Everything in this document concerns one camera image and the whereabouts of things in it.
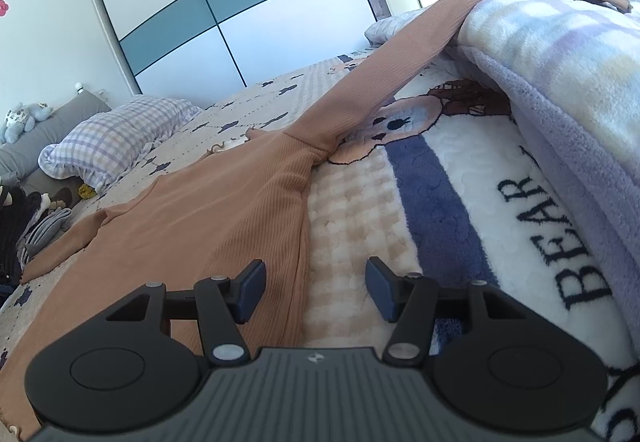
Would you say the brown ribbed long-sleeve top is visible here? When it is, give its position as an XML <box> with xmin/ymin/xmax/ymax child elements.
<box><xmin>1</xmin><ymin>0</ymin><xmax>637</xmax><ymax>441</ymax></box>

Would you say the pile of dark clothes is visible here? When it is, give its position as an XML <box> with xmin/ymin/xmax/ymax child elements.
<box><xmin>1</xmin><ymin>184</ymin><xmax>73</xmax><ymax>298</ymax></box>

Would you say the yellow knitted item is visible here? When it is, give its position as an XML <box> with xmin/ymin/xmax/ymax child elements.
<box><xmin>77</xmin><ymin>183</ymin><xmax>96</xmax><ymax>200</ymax></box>

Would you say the purple plaid pillow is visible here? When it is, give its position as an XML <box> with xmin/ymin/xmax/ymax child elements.
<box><xmin>38</xmin><ymin>96</ymin><xmax>202</xmax><ymax>194</ymax></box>

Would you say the folded grey garment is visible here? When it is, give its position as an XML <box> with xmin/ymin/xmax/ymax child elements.
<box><xmin>17</xmin><ymin>208</ymin><xmax>72</xmax><ymax>267</ymax></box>

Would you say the grey upholstered headboard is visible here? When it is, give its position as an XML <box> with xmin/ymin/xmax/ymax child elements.
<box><xmin>1</xmin><ymin>90</ymin><xmax>111</xmax><ymax>196</ymax></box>

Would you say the blue plush toy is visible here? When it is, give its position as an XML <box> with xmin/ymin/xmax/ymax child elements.
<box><xmin>1</xmin><ymin>102</ymin><xmax>53</xmax><ymax>144</ymax></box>

